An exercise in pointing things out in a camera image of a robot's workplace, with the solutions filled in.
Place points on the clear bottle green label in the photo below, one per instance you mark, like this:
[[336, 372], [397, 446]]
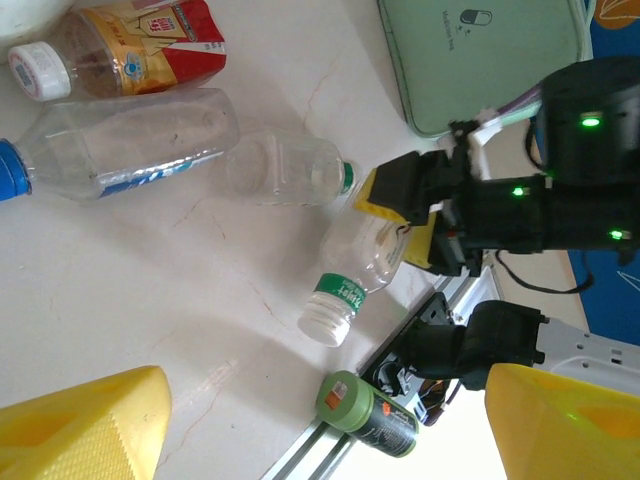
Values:
[[340, 295]]

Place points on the clear bottle green cap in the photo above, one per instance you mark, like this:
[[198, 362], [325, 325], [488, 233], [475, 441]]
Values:
[[280, 170]]

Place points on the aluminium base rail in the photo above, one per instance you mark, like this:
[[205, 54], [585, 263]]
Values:
[[320, 440]]

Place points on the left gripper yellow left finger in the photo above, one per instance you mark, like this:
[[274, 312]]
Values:
[[75, 435]]

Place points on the mint green medicine bag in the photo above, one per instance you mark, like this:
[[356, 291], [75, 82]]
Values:
[[475, 75]]

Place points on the red yellow label bottle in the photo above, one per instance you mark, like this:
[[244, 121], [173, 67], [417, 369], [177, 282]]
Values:
[[150, 50]]

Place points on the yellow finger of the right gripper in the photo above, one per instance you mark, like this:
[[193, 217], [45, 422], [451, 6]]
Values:
[[400, 187], [422, 245]]

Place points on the green black can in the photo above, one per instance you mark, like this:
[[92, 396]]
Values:
[[370, 415]]

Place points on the clear bottle blue white label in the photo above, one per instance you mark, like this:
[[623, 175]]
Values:
[[125, 140]]

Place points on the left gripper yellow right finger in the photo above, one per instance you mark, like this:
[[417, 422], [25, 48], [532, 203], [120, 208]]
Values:
[[565, 435]]

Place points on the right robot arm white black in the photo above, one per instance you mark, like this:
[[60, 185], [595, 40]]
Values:
[[500, 335]]

